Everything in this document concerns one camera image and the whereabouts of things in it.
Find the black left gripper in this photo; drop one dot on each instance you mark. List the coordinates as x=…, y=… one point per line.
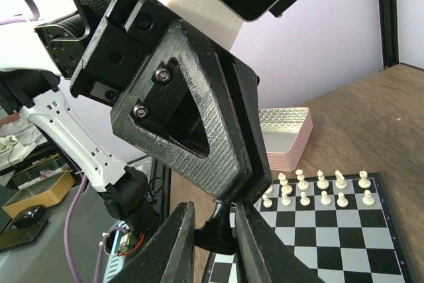
x=184, y=106

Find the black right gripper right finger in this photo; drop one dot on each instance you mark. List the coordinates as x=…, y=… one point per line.
x=261, y=256

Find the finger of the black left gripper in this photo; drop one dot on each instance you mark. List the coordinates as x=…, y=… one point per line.
x=242, y=82

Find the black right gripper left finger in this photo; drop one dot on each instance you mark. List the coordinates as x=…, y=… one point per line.
x=169, y=254

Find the black pawn handed over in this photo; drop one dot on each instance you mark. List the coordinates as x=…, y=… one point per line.
x=216, y=235

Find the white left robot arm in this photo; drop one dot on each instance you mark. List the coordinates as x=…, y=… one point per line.
x=36, y=94

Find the white chess pawn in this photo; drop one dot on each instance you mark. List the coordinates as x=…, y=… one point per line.
x=367, y=199

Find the white chess piece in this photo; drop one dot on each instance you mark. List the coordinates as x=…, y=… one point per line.
x=364, y=182

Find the light blue slotted strip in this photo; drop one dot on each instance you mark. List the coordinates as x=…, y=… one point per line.
x=114, y=262

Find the silver metal tray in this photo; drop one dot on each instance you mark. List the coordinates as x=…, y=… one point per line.
x=286, y=132

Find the black white chessboard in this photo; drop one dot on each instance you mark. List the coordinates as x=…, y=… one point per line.
x=347, y=240

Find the cardboard box background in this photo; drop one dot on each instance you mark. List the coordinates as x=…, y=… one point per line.
x=47, y=192

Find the black enclosure frame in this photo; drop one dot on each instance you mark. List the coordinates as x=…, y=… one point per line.
x=388, y=12

